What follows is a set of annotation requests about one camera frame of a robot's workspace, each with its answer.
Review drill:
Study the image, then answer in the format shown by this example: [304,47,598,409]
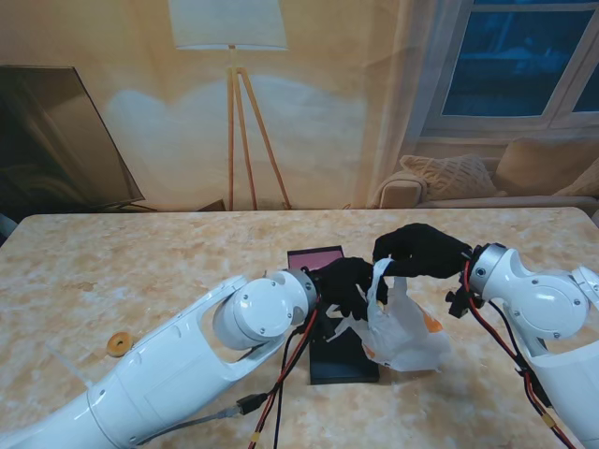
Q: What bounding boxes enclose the black gift box lid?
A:
[308,322,381,386]

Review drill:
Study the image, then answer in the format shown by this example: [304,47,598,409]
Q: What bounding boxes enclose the red black left arm cables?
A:
[247,303,324,449]

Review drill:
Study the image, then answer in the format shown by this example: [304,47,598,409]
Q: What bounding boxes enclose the white plastic bag orange print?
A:
[325,256,453,374]

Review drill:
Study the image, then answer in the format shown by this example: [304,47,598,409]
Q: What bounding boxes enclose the white zip tie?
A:
[44,343,95,390]

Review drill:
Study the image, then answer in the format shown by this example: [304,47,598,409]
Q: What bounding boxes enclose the tripod floor lamp white shade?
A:
[168,0,292,210]

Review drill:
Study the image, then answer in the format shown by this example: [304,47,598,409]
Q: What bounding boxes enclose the beige sofa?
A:
[373,139,599,210]

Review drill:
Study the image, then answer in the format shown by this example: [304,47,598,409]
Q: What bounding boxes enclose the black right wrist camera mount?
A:
[445,287,483,319]

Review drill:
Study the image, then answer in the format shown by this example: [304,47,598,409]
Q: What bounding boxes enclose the sheer beige curtain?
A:
[358,0,474,210]

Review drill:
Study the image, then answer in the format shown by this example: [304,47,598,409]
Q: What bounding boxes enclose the tan plain cushion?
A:
[554,158,599,197]
[495,138,599,196]

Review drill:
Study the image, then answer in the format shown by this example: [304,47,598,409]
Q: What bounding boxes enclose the dark grey chair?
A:
[0,212,20,247]

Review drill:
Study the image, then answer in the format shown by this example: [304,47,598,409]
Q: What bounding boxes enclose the red black right arm cables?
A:
[460,261,577,449]

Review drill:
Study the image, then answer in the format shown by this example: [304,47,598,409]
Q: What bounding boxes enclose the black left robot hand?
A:
[311,255,389,322]

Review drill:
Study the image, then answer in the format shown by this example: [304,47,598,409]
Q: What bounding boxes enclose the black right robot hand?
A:
[373,223,474,281]

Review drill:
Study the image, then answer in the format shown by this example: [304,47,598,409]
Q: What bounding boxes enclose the black flat television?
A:
[0,66,146,211]

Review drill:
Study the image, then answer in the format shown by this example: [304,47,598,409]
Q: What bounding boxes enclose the red black arm cables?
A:
[460,261,577,449]
[247,303,324,449]

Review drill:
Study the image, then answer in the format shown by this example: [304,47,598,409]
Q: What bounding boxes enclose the grey usb cable black plug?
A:
[135,392,270,445]

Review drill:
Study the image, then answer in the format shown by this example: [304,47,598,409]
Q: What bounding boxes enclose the window with white frame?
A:
[418,0,599,141]

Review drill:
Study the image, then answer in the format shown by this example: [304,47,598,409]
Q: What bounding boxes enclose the knitted beige cushion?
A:
[400,153,498,200]

